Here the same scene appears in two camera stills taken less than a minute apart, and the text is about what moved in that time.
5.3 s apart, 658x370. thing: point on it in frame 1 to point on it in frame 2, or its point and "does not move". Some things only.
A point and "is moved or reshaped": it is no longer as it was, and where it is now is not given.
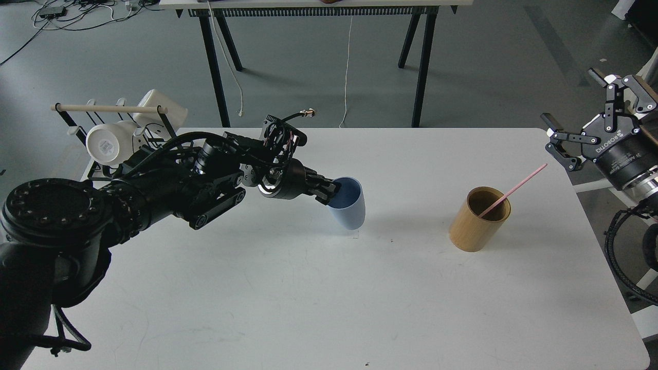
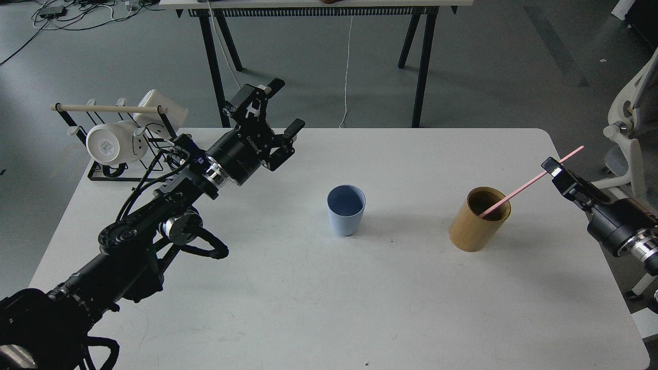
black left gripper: x=289 y=181 to x=238 y=157
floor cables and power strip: x=70 y=15 does not move
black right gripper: x=621 y=152 to x=612 y=222
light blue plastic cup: x=348 y=206 is moved or reshaped
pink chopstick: x=537 y=171 is moved or reshaped
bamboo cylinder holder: x=471 y=233 does not move
